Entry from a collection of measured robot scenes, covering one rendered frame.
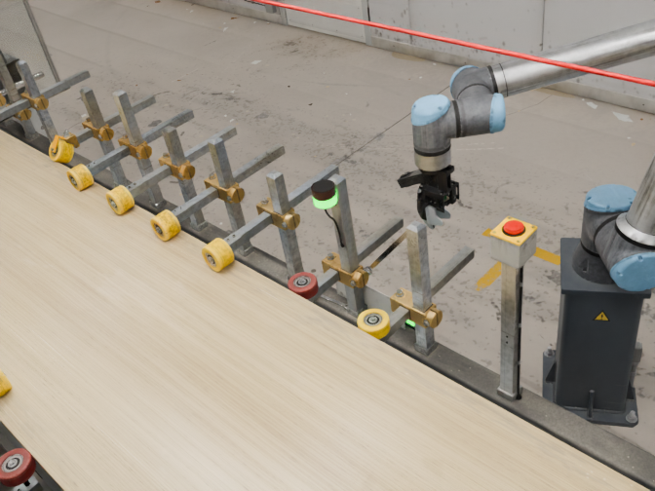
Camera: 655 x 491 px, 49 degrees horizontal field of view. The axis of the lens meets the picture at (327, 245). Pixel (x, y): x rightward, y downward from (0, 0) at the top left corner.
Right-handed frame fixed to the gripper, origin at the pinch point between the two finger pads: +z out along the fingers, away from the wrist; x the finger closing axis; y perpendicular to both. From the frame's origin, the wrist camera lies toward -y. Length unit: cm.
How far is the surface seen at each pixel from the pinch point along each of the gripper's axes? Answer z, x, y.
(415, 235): -13.2, -18.9, 10.0
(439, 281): 12.8, -6.2, 6.4
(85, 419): 8, -94, -31
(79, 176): 2, -38, -117
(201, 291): 8, -49, -42
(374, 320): 7.0, -31.6, 5.2
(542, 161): 98, 176, -59
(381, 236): 11.8, 0.0, -18.2
